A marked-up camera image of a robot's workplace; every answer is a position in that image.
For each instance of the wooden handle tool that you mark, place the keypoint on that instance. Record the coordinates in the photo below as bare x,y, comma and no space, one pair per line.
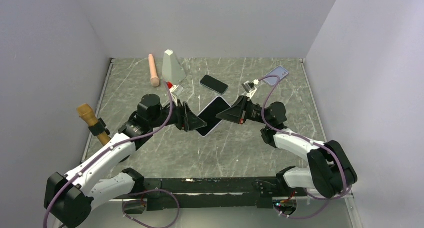
96,126

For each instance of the grey trapezoid block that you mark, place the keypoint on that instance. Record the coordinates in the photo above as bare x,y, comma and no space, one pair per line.
172,70

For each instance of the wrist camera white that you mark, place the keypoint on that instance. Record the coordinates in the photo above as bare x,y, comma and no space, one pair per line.
175,91
250,88

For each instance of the aluminium frame rail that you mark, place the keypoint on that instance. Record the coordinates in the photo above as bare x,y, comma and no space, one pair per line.
126,186

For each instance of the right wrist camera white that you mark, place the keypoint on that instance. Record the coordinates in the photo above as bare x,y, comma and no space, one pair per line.
250,88

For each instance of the pink cylindrical handle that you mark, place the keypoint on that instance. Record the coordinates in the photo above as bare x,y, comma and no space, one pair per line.
154,78

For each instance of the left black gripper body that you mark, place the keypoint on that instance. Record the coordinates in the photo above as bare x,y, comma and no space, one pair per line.
181,121

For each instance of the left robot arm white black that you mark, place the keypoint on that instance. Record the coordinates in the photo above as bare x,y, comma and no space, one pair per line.
72,197

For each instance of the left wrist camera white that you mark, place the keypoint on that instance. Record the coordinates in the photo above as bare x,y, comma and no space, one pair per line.
175,91

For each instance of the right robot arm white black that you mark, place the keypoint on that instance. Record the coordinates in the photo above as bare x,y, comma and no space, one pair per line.
329,170

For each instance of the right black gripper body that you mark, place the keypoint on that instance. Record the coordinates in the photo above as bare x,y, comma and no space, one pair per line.
246,111

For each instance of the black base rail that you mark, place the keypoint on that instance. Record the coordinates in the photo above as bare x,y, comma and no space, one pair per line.
169,201

